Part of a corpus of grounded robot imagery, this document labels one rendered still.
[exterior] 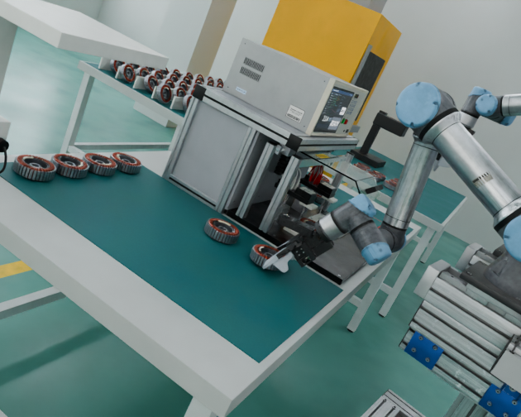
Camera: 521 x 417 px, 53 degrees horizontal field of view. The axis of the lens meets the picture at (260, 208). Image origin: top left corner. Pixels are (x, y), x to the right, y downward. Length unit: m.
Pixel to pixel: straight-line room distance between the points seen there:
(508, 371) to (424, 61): 6.13
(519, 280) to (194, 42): 4.77
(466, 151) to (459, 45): 5.91
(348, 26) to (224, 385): 4.84
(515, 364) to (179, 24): 5.09
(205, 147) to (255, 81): 0.30
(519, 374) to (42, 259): 1.11
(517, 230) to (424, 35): 6.12
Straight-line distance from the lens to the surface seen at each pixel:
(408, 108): 1.38
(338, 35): 5.61
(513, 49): 7.18
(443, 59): 7.23
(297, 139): 1.68
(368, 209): 1.46
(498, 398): 1.58
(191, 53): 5.76
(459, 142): 1.36
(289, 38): 5.80
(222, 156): 1.82
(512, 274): 1.45
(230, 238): 1.59
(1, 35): 1.46
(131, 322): 1.11
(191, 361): 1.07
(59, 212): 1.45
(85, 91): 3.56
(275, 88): 1.87
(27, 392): 2.01
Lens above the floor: 1.37
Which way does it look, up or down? 18 degrees down
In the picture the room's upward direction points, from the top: 24 degrees clockwise
